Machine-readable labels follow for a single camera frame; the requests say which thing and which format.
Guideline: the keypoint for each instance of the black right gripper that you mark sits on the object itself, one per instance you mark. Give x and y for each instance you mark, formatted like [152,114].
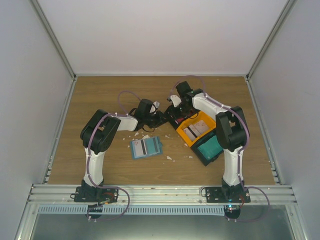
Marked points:
[187,113]

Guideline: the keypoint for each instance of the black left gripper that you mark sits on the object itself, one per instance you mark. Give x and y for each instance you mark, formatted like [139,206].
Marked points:
[160,120]

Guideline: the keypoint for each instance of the blue card holder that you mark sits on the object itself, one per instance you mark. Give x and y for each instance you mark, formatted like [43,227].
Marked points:
[160,146]

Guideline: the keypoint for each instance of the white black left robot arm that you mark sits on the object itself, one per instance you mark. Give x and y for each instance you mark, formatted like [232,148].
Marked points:
[97,137]

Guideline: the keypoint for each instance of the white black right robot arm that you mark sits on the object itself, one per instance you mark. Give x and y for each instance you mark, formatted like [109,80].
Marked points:
[231,131]

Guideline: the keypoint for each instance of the white pink card stack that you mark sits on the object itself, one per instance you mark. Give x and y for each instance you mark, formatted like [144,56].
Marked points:
[195,130]

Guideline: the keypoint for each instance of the orange bin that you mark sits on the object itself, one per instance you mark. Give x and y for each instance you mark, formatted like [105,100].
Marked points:
[202,116]

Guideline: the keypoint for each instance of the black bin near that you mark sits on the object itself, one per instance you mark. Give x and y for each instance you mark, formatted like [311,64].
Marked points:
[198,143]

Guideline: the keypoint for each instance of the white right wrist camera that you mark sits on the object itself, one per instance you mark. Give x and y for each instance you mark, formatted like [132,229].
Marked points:
[175,100]

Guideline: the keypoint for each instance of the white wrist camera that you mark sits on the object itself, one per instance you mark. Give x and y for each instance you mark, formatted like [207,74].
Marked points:
[175,100]
[154,107]

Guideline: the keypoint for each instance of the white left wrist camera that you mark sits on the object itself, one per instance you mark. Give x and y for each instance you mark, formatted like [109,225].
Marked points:
[154,107]

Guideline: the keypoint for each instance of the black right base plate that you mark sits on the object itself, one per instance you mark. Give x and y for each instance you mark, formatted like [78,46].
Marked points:
[214,194]

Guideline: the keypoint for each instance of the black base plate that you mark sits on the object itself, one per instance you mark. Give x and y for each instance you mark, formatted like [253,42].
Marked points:
[95,196]
[214,194]

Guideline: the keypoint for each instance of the aluminium frame post left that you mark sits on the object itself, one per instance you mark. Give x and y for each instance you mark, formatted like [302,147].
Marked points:
[52,36]

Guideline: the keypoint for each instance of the aluminium frame post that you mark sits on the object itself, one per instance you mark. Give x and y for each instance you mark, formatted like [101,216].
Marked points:
[287,8]
[52,36]

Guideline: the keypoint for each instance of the grey slotted cable duct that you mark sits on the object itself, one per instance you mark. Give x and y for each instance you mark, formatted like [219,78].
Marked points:
[132,210]

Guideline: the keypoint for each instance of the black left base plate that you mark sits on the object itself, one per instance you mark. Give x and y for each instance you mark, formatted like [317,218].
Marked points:
[95,196]

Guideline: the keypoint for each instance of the aluminium front rail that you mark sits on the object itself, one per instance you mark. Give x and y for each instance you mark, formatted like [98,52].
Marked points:
[154,194]

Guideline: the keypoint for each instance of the aluminium frame post right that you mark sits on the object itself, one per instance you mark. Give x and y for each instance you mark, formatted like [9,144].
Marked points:
[287,8]

